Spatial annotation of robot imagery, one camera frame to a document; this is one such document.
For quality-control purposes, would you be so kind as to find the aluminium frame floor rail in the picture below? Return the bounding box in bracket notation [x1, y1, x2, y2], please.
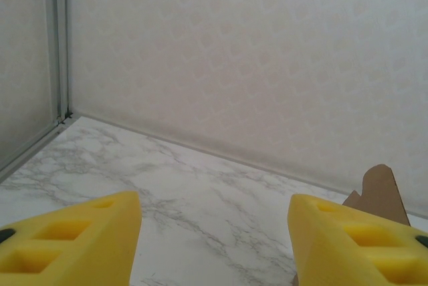
[0, 115, 76, 180]

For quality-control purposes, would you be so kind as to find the brown cardboard paper box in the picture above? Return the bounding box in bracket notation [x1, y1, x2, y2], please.
[291, 164, 413, 286]

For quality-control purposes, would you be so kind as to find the aluminium frame post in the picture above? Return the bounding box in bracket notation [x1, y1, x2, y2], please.
[45, 0, 73, 123]

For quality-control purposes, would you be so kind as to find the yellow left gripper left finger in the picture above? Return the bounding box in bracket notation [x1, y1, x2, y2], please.
[0, 191, 141, 286]

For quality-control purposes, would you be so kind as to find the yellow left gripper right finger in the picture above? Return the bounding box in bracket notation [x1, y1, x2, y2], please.
[288, 194, 428, 286]

